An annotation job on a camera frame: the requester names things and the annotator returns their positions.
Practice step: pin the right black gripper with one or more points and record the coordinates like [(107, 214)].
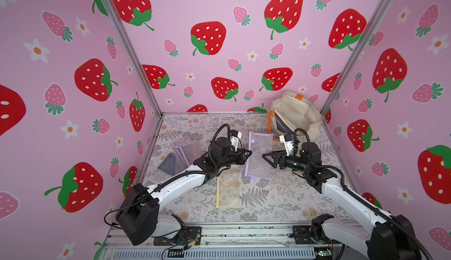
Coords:
[(277, 159)]

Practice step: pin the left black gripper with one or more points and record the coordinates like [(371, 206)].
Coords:
[(241, 159)]

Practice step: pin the cream mesh pouch front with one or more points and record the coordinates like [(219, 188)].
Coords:
[(228, 189)]

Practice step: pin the purple mesh pouch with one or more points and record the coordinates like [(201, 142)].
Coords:
[(186, 152), (256, 167)]

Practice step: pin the blue-grey mesh pouch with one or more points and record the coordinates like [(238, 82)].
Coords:
[(283, 124)]

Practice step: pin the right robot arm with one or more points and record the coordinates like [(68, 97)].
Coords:
[(380, 235)]

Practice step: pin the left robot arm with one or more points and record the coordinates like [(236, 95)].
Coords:
[(138, 216)]

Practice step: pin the grey-blue mesh pouch left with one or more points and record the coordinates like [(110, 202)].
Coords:
[(168, 165)]

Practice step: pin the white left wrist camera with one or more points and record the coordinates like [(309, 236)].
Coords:
[(234, 136)]

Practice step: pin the beige canvas bag orange handles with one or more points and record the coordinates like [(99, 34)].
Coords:
[(300, 111)]

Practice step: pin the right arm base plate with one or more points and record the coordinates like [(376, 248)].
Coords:
[(305, 234)]

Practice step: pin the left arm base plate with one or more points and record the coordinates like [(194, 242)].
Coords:
[(187, 236)]

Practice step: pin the aluminium front rail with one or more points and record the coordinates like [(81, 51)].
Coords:
[(234, 241)]

